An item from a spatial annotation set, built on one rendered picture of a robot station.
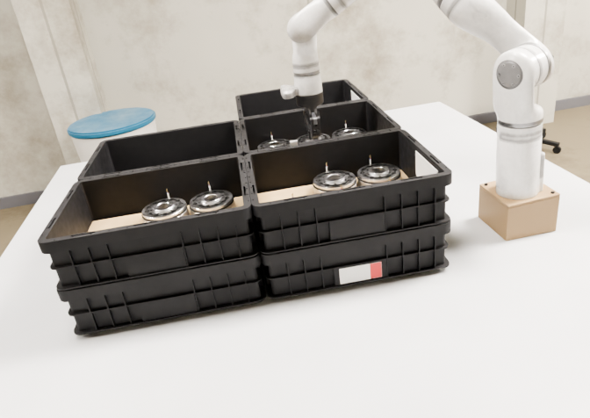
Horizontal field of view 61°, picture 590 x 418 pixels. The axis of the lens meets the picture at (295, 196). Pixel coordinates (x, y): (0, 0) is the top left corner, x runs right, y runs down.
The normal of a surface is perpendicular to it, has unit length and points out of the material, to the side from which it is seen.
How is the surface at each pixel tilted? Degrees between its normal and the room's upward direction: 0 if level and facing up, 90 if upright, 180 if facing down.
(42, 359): 0
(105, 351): 0
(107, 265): 90
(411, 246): 90
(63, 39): 90
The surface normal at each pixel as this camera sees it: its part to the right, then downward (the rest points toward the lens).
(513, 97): -0.72, 0.44
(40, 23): 0.18, 0.41
